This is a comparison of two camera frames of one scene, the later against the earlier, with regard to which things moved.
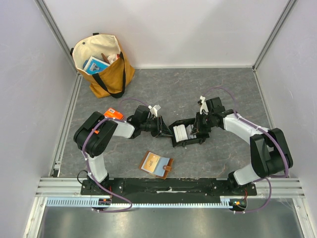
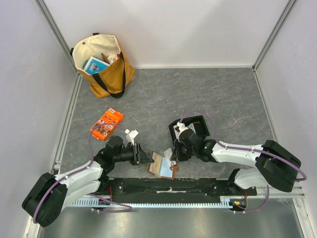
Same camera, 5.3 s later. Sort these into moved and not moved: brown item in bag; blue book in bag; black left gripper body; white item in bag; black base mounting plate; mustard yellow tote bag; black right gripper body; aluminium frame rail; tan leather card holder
Moved: black left gripper body; tan leather card holder; black right gripper body
Not moved: blue book in bag; black base mounting plate; aluminium frame rail; brown item in bag; mustard yellow tote bag; white item in bag
